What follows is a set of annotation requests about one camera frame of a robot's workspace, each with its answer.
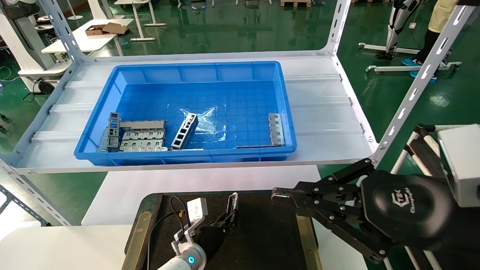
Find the white round floor stand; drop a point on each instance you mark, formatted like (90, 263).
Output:
(75, 17)

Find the white work table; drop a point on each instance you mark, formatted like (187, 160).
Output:
(82, 39)

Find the white black humanoid robot legs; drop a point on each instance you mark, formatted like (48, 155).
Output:
(393, 30)

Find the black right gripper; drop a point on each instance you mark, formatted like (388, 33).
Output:
(408, 210)

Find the round metal stool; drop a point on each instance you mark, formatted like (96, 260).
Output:
(47, 27)

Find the white wheeled machine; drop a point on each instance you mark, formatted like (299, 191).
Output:
(22, 45)

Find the open cardboard box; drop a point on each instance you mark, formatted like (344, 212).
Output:
(114, 28)

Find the silver metal cage part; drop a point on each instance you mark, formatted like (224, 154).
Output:
(233, 202)
(184, 132)
(276, 129)

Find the dark grey cage part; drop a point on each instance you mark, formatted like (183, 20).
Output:
(113, 131)

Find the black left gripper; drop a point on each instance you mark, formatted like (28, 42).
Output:
(210, 238)

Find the person in yellow top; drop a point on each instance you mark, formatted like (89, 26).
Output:
(429, 45)

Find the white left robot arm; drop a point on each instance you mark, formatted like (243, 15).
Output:
(183, 262)

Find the white perforated steel upright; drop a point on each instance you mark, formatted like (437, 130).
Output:
(434, 58)
(337, 26)
(63, 32)
(37, 195)

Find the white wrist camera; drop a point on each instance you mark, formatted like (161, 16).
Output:
(197, 209)
(463, 165)

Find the black container tray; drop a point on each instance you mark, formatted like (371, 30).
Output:
(262, 232)

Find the flat silver slotted plate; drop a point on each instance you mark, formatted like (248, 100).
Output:
(125, 134)
(124, 144)
(150, 149)

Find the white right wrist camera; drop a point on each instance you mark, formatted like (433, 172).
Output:
(463, 165)

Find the white table with T-legs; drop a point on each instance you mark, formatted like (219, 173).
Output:
(143, 38)

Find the small grey metal part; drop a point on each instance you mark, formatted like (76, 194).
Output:
(103, 142)

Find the white tube frame black pads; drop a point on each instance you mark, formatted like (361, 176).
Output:
(423, 153)

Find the white metal shelf board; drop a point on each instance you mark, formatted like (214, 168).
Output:
(318, 112)

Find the blue plastic bin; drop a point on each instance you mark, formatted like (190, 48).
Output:
(210, 71)

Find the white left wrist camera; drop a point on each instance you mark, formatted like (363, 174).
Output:
(197, 209)

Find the wooden pallet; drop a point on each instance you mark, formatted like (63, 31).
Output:
(296, 3)

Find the clear plastic film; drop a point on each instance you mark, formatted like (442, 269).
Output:
(210, 120)

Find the white wheeled stand base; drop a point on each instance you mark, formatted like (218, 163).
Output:
(393, 69)

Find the long grey metal channel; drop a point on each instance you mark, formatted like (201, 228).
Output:
(142, 123)

